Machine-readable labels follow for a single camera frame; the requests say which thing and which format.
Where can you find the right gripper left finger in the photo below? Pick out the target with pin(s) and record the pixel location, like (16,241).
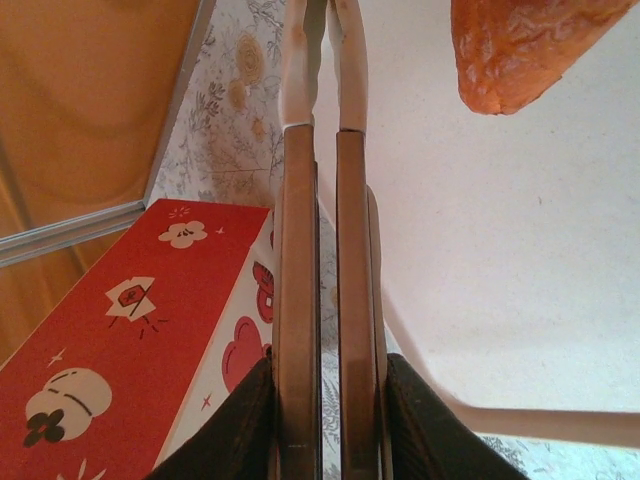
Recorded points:
(297,300)

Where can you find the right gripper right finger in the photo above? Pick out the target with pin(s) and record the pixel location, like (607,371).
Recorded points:
(357,300)

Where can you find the red and white paper bag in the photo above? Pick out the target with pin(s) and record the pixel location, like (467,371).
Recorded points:
(125,300)

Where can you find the reddish-brown crusty bread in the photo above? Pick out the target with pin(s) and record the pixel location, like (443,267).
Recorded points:
(525,50)

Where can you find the white rectangular tray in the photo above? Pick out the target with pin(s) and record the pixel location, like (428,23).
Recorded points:
(500,250)

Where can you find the fern print tablecloth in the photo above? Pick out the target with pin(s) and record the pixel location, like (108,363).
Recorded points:
(225,125)

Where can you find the aluminium enclosure post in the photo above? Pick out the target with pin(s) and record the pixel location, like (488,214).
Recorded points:
(60,235)

